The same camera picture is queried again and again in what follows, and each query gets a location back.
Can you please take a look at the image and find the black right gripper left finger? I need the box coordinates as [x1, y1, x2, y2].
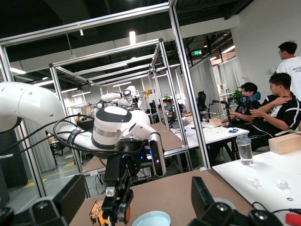
[0, 174, 86, 226]

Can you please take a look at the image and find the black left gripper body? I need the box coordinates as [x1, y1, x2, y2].
[103, 138, 146, 186]

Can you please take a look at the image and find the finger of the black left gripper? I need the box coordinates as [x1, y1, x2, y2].
[101, 185, 126, 218]
[121, 175, 135, 206]

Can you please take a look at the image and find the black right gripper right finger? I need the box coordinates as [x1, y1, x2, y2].
[188, 176, 283, 226]

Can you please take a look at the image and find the orange black push-button switch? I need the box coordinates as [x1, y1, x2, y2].
[89, 199, 131, 226]

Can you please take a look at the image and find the light blue round plate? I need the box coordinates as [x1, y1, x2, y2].
[131, 211, 172, 226]

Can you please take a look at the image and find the clear water bottle grey lid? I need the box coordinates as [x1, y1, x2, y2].
[235, 134, 254, 165]

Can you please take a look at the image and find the white table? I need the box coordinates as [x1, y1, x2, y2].
[169, 116, 250, 149]
[211, 149, 301, 226]

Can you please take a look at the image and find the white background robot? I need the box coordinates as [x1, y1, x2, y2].
[96, 85, 151, 114]

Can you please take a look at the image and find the red flat object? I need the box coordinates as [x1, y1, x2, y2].
[285, 212, 301, 226]

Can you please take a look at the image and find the black office chair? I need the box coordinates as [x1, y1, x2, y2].
[196, 91, 210, 115]

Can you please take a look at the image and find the seated person dark shirt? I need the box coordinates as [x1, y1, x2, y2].
[221, 82, 262, 129]

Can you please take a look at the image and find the large wooden block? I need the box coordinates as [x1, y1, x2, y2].
[268, 132, 301, 155]

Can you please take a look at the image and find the green plant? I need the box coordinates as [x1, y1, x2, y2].
[231, 90, 246, 105]

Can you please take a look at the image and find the seated person with glasses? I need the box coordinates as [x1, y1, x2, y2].
[244, 72, 301, 153]

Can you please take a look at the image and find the standing person white shirt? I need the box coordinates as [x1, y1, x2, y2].
[275, 41, 301, 101]

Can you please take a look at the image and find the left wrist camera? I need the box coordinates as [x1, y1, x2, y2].
[148, 132, 166, 177]

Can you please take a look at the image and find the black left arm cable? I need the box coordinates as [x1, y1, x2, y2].
[0, 114, 123, 156]

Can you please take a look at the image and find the thin black cable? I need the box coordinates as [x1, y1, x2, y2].
[251, 201, 301, 214]

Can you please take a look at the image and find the black camera stand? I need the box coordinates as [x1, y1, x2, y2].
[211, 98, 234, 128]

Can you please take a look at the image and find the aluminium frame cage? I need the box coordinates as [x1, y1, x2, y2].
[48, 39, 196, 151]
[0, 0, 212, 198]

